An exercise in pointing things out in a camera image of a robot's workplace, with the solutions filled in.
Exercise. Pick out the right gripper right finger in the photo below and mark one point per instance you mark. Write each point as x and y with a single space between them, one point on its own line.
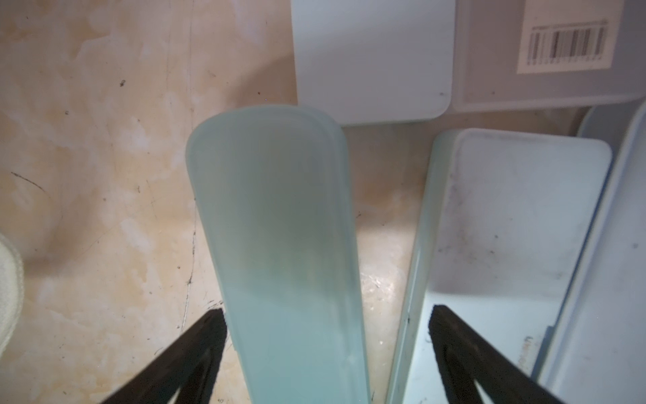
466 362

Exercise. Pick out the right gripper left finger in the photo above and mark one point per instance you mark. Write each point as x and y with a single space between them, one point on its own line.
186 371

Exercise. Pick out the light blue pencil case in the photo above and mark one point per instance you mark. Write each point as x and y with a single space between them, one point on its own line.
597 352

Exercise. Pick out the mint green pencil case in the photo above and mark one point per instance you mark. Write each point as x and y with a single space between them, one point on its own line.
504 219

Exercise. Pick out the cream floral canvas bag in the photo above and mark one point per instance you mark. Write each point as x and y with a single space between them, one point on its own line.
12 290

